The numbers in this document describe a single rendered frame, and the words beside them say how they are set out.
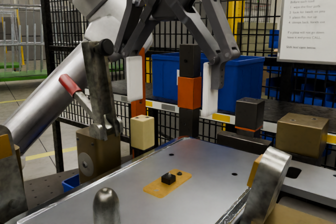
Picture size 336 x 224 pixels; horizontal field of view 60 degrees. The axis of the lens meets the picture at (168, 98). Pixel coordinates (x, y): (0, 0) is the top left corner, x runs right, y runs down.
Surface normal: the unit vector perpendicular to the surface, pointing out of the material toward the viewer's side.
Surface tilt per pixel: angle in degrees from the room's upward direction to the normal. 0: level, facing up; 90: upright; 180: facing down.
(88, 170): 90
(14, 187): 78
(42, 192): 0
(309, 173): 0
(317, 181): 0
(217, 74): 90
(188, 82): 90
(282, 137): 90
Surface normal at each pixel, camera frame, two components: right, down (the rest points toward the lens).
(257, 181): -0.60, 0.18
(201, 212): 0.00, -0.97
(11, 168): 0.78, -0.07
